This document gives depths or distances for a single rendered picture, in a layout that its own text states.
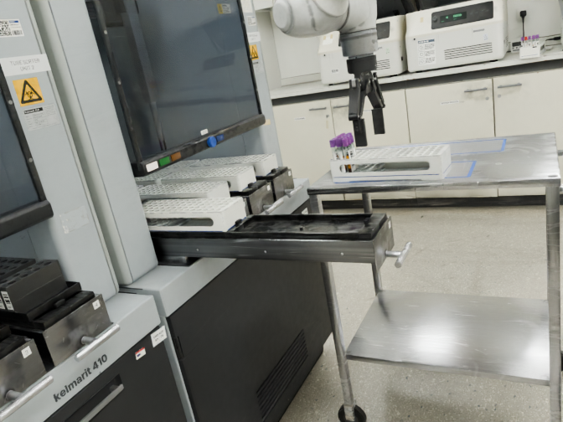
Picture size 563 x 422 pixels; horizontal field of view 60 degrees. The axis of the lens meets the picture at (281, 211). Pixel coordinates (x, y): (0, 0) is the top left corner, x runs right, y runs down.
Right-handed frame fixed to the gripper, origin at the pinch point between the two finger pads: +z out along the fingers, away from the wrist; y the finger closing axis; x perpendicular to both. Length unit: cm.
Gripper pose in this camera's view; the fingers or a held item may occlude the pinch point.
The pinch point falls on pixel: (370, 136)
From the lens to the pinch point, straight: 132.8
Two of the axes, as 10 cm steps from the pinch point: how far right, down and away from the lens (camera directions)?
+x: -8.5, -0.1, 5.2
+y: 4.9, -3.5, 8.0
